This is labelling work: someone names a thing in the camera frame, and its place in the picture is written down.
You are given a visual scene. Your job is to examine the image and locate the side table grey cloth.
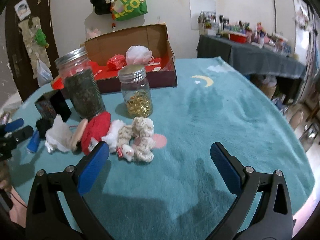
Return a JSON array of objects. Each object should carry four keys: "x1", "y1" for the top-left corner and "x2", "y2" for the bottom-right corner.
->
[{"x1": 197, "y1": 35, "x2": 306, "y2": 80}]

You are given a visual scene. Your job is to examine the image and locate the red plush ball with tag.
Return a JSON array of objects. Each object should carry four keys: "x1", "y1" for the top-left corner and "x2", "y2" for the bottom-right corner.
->
[{"x1": 81, "y1": 111, "x2": 111, "y2": 155}]

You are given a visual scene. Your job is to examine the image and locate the dark brown door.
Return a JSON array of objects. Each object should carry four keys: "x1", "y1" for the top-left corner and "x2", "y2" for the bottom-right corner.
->
[{"x1": 5, "y1": 0, "x2": 58, "y2": 101}]

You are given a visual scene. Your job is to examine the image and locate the white plastic bag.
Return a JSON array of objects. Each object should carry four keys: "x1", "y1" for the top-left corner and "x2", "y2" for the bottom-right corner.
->
[{"x1": 36, "y1": 59, "x2": 53, "y2": 87}]

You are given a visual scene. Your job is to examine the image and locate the small jar gold capsules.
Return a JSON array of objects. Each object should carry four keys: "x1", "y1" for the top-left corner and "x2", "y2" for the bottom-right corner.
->
[{"x1": 118, "y1": 65, "x2": 153, "y2": 118}]

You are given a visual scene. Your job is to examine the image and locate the white mesh bath pouf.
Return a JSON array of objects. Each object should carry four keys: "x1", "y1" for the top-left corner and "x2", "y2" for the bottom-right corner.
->
[{"x1": 125, "y1": 46, "x2": 153, "y2": 65}]

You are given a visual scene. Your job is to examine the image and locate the cream knitted scrunchie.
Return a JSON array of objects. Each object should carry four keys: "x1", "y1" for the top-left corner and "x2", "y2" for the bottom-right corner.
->
[{"x1": 101, "y1": 117, "x2": 156, "y2": 163}]

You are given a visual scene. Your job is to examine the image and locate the pink plush on wall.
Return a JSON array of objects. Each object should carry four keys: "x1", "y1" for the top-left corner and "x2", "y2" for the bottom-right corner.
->
[{"x1": 86, "y1": 28, "x2": 101, "y2": 40}]

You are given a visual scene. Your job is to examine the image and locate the white tissue cloth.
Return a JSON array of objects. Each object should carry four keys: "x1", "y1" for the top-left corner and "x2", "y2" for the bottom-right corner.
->
[{"x1": 45, "y1": 115, "x2": 73, "y2": 152}]

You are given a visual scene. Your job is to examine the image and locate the black fluffy scrunchie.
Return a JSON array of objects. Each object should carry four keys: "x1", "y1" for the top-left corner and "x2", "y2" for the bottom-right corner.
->
[{"x1": 36, "y1": 118, "x2": 53, "y2": 139}]

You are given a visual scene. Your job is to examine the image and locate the person's left hand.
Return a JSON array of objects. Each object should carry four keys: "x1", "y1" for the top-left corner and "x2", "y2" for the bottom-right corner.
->
[{"x1": 0, "y1": 161, "x2": 12, "y2": 192}]

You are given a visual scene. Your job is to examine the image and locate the blue cloth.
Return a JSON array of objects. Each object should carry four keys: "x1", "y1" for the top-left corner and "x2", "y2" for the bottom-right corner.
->
[{"x1": 27, "y1": 130, "x2": 41, "y2": 153}]

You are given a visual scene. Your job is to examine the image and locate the green tote bag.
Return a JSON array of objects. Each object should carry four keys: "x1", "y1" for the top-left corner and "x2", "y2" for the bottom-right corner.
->
[{"x1": 112, "y1": 0, "x2": 148, "y2": 21}]

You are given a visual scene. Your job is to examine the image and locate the photo card on door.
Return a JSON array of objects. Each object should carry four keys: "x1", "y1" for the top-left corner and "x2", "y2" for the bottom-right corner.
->
[{"x1": 14, "y1": 0, "x2": 31, "y2": 21}]

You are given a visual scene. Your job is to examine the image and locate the beige hanging door organizer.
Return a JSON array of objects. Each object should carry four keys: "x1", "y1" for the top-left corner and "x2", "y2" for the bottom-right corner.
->
[{"x1": 18, "y1": 17, "x2": 50, "y2": 79}]

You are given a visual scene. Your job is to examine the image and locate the cardboard box red interior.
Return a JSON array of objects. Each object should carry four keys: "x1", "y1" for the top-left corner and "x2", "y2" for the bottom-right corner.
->
[{"x1": 51, "y1": 23, "x2": 178, "y2": 94}]

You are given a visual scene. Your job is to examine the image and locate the red mesh bath pouf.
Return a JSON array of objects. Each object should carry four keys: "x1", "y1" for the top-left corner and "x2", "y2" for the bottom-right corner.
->
[{"x1": 106, "y1": 54, "x2": 126, "y2": 71}]

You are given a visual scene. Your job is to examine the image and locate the green plush dinosaur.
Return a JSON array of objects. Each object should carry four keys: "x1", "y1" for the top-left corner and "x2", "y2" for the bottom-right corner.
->
[{"x1": 34, "y1": 29, "x2": 49, "y2": 48}]

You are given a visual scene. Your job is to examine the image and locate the tan round powder puff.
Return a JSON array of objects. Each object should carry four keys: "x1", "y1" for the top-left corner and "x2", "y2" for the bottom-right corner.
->
[{"x1": 69, "y1": 119, "x2": 88, "y2": 152}]

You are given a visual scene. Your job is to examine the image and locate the large jar dark tea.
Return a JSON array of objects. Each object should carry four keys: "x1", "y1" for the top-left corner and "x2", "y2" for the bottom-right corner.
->
[{"x1": 55, "y1": 47, "x2": 105, "y2": 120}]

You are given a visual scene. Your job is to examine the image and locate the white fluffy bunny hair clip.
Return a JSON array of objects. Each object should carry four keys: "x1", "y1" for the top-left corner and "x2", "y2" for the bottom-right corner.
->
[{"x1": 44, "y1": 141, "x2": 55, "y2": 154}]

